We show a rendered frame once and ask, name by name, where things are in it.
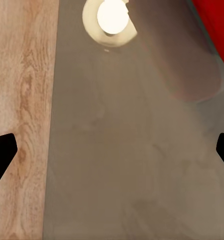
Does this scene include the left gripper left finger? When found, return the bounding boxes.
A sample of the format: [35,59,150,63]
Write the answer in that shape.
[0,133,17,179]

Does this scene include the radio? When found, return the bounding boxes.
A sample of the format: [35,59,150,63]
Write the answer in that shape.
[192,0,224,62]

